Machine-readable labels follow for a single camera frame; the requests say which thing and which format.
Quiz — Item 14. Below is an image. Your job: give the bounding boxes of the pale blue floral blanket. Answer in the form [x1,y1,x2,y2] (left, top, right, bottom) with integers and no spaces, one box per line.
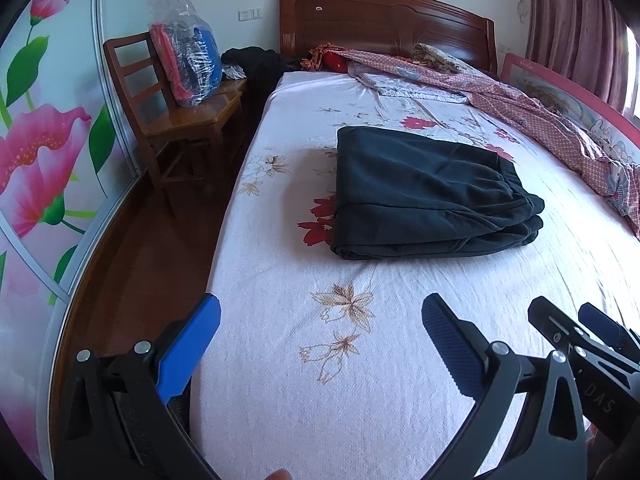
[350,66,472,107]

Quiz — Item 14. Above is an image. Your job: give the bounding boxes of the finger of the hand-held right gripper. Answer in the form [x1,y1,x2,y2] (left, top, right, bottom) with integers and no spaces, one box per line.
[578,302,640,361]
[528,296,617,377]

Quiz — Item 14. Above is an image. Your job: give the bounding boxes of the red pillow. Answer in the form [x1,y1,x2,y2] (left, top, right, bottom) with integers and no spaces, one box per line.
[322,51,352,74]

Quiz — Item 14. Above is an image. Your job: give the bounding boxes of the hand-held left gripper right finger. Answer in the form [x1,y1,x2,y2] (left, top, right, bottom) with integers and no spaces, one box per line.
[421,292,589,480]

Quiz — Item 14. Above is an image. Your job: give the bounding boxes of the mauve curtain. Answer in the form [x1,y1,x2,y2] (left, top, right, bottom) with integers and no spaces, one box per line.
[526,0,634,117]

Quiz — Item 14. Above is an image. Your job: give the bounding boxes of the orange fringed cloth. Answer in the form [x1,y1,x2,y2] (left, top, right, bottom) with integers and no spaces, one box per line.
[300,42,347,72]

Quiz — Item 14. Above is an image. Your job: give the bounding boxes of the pink checked quilt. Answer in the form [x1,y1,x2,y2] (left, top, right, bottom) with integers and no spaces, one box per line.
[345,47,640,239]

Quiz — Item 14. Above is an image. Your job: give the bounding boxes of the window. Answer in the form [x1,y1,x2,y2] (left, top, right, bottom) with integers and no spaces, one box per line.
[622,25,640,127]

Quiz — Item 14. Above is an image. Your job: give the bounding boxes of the wooden nightstand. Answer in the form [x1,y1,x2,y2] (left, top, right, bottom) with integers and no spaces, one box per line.
[219,77,249,113]

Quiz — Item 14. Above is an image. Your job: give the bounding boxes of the patterned pillow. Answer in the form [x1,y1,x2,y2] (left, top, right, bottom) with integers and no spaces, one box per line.
[412,42,477,74]

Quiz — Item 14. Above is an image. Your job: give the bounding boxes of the black clothes pile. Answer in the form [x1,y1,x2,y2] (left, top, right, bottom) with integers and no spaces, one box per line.
[221,46,302,97]

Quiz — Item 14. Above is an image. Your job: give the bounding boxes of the flower print wardrobe door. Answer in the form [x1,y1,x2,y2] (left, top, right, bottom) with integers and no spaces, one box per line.
[0,0,182,466]

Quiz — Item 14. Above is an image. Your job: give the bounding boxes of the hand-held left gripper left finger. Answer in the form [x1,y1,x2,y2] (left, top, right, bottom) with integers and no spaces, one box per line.
[60,292,223,480]

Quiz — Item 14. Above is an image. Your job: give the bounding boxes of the bed with floral sheet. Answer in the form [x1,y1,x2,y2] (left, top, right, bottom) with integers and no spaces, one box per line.
[190,70,640,480]

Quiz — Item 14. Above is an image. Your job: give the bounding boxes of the dark blue pants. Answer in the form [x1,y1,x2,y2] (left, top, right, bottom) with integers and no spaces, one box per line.
[330,126,546,261]

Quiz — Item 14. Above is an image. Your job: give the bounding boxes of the wooden headboard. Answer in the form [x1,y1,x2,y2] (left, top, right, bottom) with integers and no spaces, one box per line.
[278,0,499,77]

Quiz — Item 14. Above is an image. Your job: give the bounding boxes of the wooden chair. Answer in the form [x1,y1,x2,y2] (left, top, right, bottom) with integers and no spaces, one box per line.
[102,35,247,217]

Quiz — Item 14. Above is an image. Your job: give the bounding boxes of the pink bed guard rail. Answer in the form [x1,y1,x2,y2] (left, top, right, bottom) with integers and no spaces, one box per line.
[500,52,640,172]

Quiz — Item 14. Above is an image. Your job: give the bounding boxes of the clear plastic bag of clothes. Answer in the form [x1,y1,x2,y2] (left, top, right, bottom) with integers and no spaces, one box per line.
[148,0,223,109]

